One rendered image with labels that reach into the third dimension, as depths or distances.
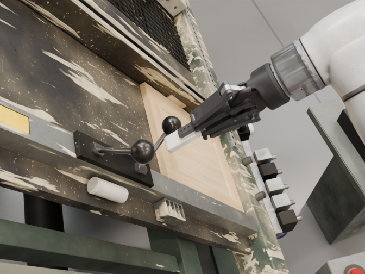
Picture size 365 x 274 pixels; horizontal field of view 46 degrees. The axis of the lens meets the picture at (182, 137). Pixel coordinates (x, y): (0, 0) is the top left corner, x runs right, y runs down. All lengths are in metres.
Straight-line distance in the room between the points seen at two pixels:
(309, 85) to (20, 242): 0.50
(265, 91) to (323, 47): 0.11
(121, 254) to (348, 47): 0.54
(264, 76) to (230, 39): 2.30
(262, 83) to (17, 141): 0.38
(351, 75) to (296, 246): 1.68
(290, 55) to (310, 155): 1.86
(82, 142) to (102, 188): 0.09
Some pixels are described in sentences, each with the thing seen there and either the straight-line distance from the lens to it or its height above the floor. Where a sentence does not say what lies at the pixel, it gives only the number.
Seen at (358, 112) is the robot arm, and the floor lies 1.59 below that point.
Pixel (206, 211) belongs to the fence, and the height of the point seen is 1.15.
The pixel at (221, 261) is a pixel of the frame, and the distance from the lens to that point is 2.01.
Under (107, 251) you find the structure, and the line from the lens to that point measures 0.82.
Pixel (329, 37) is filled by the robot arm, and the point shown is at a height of 1.65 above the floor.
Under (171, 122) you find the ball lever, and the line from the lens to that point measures 0.79.
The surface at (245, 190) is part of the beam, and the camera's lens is 1.34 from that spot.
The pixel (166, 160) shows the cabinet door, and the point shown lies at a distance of 1.01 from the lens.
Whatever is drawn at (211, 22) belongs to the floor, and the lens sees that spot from 3.11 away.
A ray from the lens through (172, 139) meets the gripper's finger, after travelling 0.79.
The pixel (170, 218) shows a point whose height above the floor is 1.27.
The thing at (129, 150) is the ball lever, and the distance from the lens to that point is 0.68.
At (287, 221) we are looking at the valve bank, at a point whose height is 0.76.
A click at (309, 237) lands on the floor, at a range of 2.32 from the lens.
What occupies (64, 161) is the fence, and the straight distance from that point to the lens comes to 0.71.
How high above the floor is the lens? 2.11
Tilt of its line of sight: 58 degrees down
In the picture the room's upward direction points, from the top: straight up
